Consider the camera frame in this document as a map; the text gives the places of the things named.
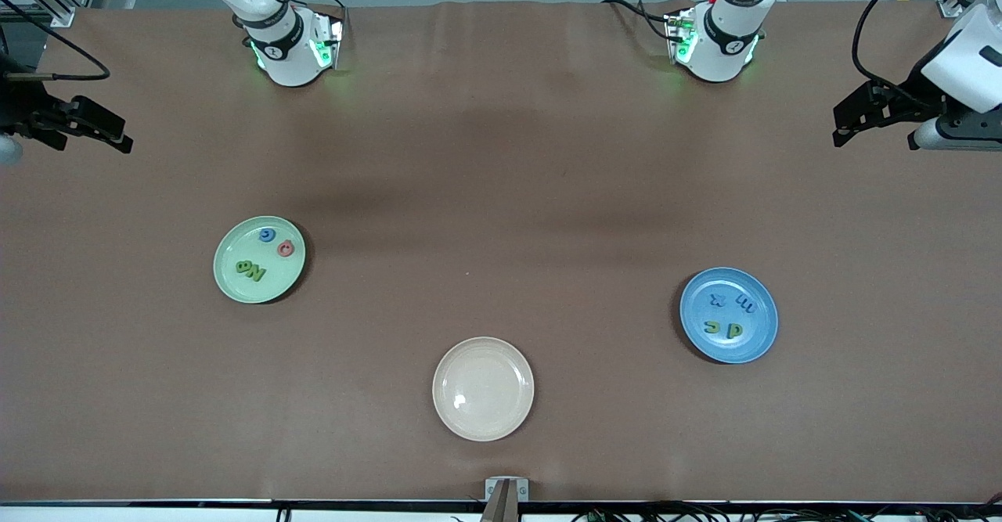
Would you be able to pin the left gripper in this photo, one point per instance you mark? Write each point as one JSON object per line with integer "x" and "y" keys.
{"x": 911, "y": 96}

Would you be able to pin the blue foam letter m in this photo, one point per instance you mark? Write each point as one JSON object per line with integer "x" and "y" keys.
{"x": 744, "y": 304}

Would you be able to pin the grey metal camera bracket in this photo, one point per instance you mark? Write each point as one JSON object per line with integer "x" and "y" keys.
{"x": 493, "y": 489}

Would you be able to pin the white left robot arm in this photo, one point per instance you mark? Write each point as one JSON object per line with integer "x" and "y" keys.
{"x": 728, "y": 29}

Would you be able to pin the green foam letter p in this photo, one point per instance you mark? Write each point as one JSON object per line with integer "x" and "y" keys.
{"x": 729, "y": 332}

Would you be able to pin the green foam letter N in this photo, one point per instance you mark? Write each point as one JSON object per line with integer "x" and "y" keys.
{"x": 716, "y": 326}
{"x": 257, "y": 274}

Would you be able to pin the red foam letter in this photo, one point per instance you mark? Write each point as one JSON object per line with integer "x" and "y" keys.
{"x": 281, "y": 250}

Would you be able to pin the blue plate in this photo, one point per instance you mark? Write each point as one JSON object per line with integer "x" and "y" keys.
{"x": 728, "y": 350}

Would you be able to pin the brown table mat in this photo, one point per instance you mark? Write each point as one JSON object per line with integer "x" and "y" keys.
{"x": 501, "y": 154}

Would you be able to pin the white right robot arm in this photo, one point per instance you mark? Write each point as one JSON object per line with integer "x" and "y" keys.
{"x": 286, "y": 52}

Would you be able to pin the cream plate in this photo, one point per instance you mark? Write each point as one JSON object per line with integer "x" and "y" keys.
{"x": 483, "y": 389}

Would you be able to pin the green plate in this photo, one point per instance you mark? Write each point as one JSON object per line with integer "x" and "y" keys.
{"x": 274, "y": 287}

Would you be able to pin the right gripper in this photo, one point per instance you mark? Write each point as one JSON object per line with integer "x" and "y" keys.
{"x": 21, "y": 106}

